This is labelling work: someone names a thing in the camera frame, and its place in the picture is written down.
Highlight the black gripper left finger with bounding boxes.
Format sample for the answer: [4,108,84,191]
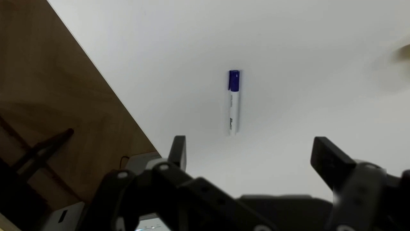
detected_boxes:
[79,135,277,231]

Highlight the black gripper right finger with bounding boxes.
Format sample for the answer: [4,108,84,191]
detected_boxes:
[311,136,410,231]

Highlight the white marker with blue cap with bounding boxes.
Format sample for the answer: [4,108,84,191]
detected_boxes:
[225,68,244,137]

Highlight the yellow enamel cup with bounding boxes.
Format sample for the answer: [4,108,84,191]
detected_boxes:
[394,41,410,64]

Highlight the black tripod legs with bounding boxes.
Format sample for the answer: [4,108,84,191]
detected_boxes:
[0,114,77,217]

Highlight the thin black floor cable loop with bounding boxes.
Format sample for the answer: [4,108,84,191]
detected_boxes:
[118,154,131,171]

